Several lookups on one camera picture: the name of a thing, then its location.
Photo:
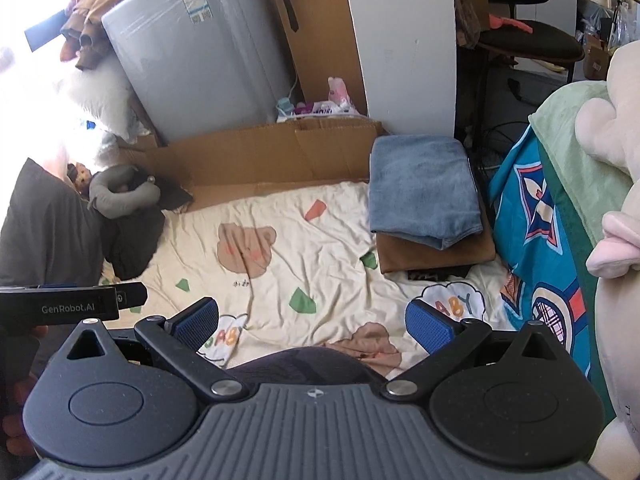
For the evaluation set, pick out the person's dark trouser leg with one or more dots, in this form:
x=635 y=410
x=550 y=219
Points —
x=300 y=367

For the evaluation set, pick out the brown jacket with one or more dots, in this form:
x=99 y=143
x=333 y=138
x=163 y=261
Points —
x=95 y=15

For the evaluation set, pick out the grey neck pillow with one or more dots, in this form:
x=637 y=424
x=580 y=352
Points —
x=120 y=190

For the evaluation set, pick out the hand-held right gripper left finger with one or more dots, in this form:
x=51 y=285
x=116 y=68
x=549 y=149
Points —
x=197 y=322

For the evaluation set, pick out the upright cardboard panel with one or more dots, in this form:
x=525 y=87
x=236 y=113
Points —
x=325 y=35

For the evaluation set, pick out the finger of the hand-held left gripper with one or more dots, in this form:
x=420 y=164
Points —
x=132 y=294

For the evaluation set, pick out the small brown-haired doll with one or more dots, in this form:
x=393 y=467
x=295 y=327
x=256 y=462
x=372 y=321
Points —
x=79 y=175

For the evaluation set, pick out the person's left hand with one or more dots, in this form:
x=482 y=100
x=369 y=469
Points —
x=20 y=391

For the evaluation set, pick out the black office chair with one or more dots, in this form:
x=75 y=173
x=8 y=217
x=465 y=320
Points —
x=525 y=35

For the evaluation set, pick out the white board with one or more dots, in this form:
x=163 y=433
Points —
x=405 y=45

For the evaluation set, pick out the pink and white packets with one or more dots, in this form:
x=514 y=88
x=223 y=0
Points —
x=325 y=105

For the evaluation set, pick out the cream printed bed sheet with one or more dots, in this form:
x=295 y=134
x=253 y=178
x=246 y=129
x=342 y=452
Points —
x=310 y=250

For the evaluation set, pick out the dark folded cloth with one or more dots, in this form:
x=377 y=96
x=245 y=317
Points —
x=435 y=274

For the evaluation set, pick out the brown folded cloth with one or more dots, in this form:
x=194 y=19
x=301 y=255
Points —
x=435 y=256

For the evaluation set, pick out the teal printed blanket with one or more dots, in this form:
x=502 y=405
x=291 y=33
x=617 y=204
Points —
x=530 y=240

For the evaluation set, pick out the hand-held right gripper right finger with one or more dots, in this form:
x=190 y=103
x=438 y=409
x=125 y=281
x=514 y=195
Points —
x=430 y=327

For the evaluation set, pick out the blue folded towel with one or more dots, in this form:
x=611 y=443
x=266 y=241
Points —
x=420 y=190

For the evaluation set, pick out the light green blanket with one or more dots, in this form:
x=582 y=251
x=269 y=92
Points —
x=565 y=125

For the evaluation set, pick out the pink plush toy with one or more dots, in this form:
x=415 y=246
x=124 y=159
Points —
x=615 y=170

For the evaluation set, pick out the flattened cardboard sheet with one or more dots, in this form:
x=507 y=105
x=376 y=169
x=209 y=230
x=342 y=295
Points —
x=280 y=155

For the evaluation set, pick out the brown patterned cloth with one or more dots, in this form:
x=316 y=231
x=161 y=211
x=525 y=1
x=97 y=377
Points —
x=467 y=5

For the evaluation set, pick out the dark grey pillow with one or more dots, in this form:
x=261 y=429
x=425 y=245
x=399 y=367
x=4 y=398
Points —
x=45 y=230

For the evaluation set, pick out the black clothing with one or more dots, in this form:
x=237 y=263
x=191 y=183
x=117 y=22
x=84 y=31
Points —
x=132 y=240

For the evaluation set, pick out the white pillow in plastic wrap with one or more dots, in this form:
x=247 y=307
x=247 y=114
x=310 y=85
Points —
x=100 y=95

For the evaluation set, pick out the grey plastic-wrapped appliance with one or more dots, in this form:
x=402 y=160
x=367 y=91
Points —
x=200 y=60

